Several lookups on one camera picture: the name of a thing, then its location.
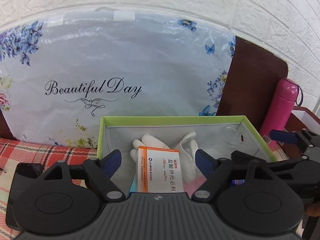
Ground orange white medicine box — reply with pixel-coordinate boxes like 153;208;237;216
130;146;184;193

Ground brown cardboard box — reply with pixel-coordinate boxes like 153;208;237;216
281;106;320;159

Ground white cotton gloves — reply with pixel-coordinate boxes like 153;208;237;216
130;132;206;183

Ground pink thermos bottle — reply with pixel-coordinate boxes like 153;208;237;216
259;78;304;149

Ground light green cardboard box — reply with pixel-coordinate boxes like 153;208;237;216
97;115;276;196

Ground black smartphone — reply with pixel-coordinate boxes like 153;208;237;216
5;163;44;231

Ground dark brown headboard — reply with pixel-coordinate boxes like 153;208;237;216
217;37;289;130

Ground red plaid bed sheet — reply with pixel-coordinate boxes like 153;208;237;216
1;138;97;239

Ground floral Beautiful Day bag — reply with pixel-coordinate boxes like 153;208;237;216
1;11;236;148

